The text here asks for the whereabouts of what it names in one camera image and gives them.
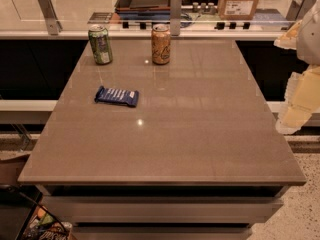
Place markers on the left metal bracket post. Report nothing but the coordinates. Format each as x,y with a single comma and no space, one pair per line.
53,25

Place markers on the metal bracket post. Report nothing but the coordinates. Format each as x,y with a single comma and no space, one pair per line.
296,11
175,17
53,25

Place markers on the snack bag box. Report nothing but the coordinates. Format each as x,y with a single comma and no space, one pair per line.
43,226

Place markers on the orange soda can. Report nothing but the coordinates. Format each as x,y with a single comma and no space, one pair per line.
160,41

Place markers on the cardboard box with label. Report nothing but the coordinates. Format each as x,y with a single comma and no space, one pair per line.
237,9

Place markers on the table drawer base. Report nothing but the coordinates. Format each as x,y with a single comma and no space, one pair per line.
162,218

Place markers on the green soda can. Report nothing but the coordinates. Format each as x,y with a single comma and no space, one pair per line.
100,45

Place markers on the blue snack bar wrapper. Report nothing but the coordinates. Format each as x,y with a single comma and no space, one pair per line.
117,96

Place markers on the right metal bracket post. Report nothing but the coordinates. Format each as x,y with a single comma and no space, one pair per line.
296,11

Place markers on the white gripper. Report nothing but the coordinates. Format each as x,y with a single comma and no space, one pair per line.
310,39

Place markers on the middle metal bracket post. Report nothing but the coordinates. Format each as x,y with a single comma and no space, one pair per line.
175,17

